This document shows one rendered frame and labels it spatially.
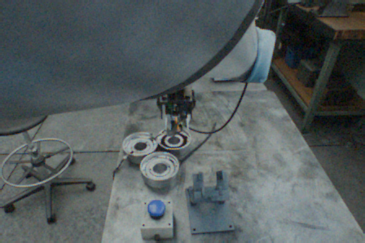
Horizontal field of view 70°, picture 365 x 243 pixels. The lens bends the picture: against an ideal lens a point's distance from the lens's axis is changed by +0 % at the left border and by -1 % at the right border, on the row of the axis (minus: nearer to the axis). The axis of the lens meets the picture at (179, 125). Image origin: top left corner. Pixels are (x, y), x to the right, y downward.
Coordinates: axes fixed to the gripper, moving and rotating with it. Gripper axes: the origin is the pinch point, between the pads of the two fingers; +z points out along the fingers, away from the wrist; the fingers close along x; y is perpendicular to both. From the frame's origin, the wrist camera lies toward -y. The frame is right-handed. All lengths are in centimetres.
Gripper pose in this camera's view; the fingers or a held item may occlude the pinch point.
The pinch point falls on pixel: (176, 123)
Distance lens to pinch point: 70.6
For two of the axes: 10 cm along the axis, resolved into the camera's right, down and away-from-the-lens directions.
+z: 0.1, 7.0, 7.1
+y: 0.2, 7.1, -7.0
